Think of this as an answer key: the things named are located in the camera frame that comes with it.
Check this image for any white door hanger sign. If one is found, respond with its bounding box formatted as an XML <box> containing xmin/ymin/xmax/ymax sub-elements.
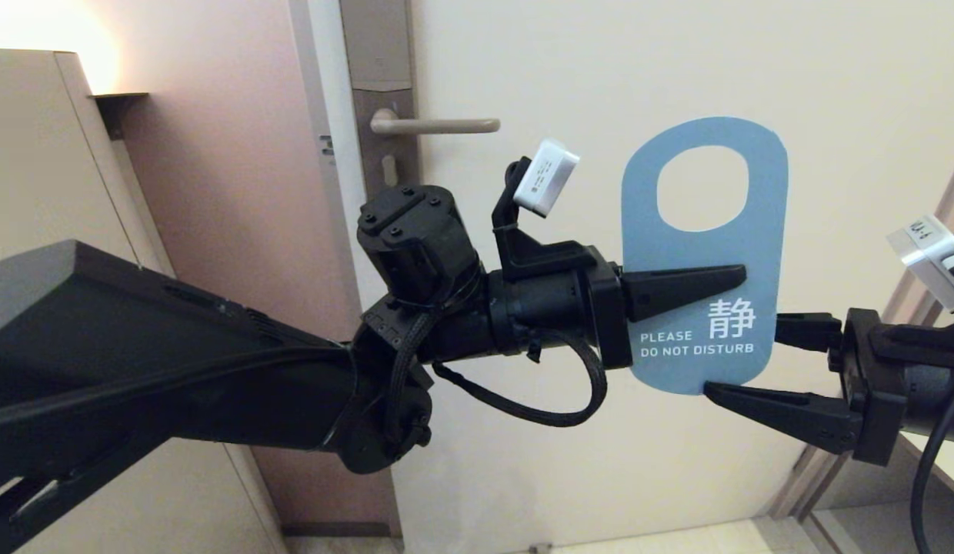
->
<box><xmin>621</xmin><ymin>117</ymin><xmax>789</xmax><ymax>395</ymax></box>

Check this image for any white room door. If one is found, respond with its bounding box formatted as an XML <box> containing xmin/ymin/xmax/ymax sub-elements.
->
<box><xmin>308</xmin><ymin>0</ymin><xmax>954</xmax><ymax>553</ymax></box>

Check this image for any grey-brown door lock plate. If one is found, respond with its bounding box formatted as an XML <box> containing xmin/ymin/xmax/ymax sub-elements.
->
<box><xmin>340</xmin><ymin>0</ymin><xmax>424</xmax><ymax>199</ymax></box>

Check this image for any beige cabinet panel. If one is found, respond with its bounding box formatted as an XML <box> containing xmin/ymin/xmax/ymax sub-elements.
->
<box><xmin>0</xmin><ymin>48</ymin><xmax>285</xmax><ymax>554</ymax></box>

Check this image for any black left camera mount bracket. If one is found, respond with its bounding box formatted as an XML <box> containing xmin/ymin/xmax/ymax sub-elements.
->
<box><xmin>492</xmin><ymin>158</ymin><xmax>601</xmax><ymax>282</ymax></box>

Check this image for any thin black camera cable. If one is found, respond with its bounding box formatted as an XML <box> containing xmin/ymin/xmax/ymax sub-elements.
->
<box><xmin>433</xmin><ymin>331</ymin><xmax>607</xmax><ymax>428</ymax></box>

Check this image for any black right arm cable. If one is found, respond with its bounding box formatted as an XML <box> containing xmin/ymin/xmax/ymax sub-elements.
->
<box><xmin>910</xmin><ymin>369</ymin><xmax>954</xmax><ymax>554</ymax></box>

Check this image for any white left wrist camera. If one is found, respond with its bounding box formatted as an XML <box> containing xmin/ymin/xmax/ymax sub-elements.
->
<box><xmin>513</xmin><ymin>138</ymin><xmax>580</xmax><ymax>219</ymax></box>

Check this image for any thick black braided cable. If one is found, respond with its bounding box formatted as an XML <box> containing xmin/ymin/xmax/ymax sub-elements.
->
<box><xmin>385</xmin><ymin>308</ymin><xmax>438</xmax><ymax>456</ymax></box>

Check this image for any beige lever door handle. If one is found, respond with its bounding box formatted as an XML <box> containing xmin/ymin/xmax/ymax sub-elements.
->
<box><xmin>369</xmin><ymin>108</ymin><xmax>502</xmax><ymax>136</ymax></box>

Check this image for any dark wall baseboard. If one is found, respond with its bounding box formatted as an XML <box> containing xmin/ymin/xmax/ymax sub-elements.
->
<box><xmin>281</xmin><ymin>523</ymin><xmax>392</xmax><ymax>538</ymax></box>

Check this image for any dark wall lamp shelf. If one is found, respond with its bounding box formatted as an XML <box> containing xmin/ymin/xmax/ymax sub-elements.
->
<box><xmin>92</xmin><ymin>92</ymin><xmax>151</xmax><ymax>141</ymax></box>

